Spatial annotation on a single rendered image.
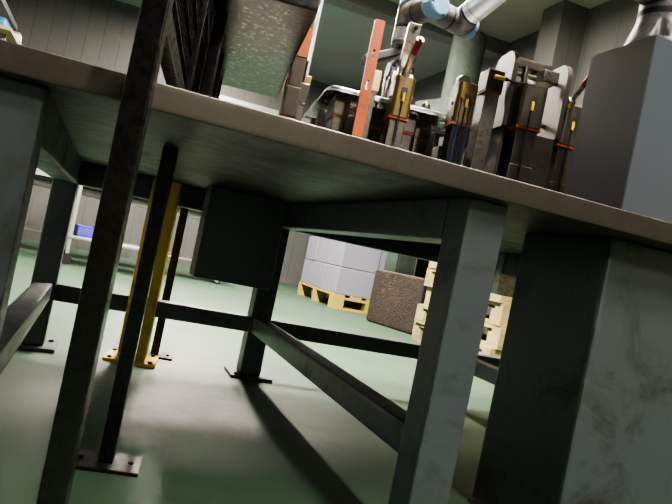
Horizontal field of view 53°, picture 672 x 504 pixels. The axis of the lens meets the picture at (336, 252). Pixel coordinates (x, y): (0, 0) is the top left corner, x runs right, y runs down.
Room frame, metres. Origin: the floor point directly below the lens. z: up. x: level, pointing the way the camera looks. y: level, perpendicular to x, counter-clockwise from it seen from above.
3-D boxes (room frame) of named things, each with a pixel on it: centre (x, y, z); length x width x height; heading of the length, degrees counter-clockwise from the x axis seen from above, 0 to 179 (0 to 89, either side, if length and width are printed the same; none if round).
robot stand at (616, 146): (1.53, -0.63, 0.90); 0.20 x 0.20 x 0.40; 19
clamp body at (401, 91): (1.92, -0.09, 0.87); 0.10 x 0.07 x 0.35; 11
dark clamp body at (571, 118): (1.97, -0.59, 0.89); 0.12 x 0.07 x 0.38; 11
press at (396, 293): (6.28, -0.83, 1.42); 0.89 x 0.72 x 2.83; 18
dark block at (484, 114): (1.93, -0.34, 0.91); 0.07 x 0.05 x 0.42; 11
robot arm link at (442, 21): (2.07, -0.14, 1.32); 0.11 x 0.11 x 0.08; 32
